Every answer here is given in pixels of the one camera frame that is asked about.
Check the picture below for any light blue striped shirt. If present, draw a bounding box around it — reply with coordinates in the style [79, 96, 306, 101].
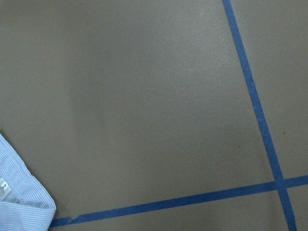
[0, 136, 56, 231]

